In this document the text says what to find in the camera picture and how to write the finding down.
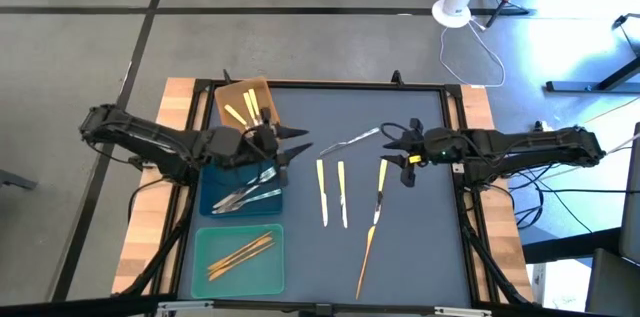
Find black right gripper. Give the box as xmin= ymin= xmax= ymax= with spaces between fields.
xmin=383 ymin=117 xmax=458 ymax=188

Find dark blue plastic bin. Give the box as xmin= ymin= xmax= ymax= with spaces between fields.
xmin=198 ymin=156 xmax=285 ymax=219

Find grey floor object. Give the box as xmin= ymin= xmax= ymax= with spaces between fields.
xmin=0 ymin=168 xmax=39 ymax=192

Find black floor beam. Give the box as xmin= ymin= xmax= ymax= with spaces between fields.
xmin=521 ymin=226 xmax=621 ymax=265

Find orange plastic bin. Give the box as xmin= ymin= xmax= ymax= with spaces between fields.
xmin=213 ymin=76 xmax=276 ymax=134

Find silver rail bracket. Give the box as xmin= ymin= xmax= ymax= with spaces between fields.
xmin=433 ymin=306 xmax=494 ymax=317
xmin=157 ymin=300 xmax=215 ymax=314

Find wooden table side board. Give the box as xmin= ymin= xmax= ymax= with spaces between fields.
xmin=458 ymin=84 xmax=535 ymax=304
xmin=112 ymin=76 xmax=197 ymax=296

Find teal plastic bin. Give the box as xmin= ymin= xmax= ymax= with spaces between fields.
xmin=190 ymin=223 xmax=286 ymax=300

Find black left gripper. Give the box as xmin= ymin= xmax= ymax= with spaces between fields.
xmin=244 ymin=108 xmax=315 ymax=188

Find black lamp stand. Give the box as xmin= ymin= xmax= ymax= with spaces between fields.
xmin=613 ymin=10 xmax=640 ymax=58

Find grey panel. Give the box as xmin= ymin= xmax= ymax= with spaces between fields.
xmin=618 ymin=121 xmax=640 ymax=264

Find black T-shaped desk foot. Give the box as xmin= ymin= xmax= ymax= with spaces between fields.
xmin=544 ymin=54 xmax=640 ymax=94

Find cream handled table knife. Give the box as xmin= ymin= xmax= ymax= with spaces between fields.
xmin=315 ymin=158 xmax=330 ymax=228
xmin=372 ymin=158 xmax=389 ymax=226
xmin=223 ymin=103 xmax=250 ymax=129
xmin=248 ymin=87 xmax=262 ymax=126
xmin=336 ymin=160 xmax=350 ymax=230
xmin=242 ymin=91 xmax=257 ymax=127

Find white fan cable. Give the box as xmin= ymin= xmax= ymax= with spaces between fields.
xmin=438 ymin=17 xmax=507 ymax=90

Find white floor sign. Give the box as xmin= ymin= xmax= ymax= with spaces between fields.
xmin=532 ymin=261 xmax=594 ymax=314

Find white floor cable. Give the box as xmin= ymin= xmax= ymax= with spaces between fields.
xmin=509 ymin=132 xmax=640 ymax=193

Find black floor cables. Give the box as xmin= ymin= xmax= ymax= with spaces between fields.
xmin=509 ymin=166 xmax=640 ymax=234

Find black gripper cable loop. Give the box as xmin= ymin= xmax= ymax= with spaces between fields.
xmin=379 ymin=121 xmax=416 ymax=144

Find yellow floor cable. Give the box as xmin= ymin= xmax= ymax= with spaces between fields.
xmin=579 ymin=96 xmax=640 ymax=128

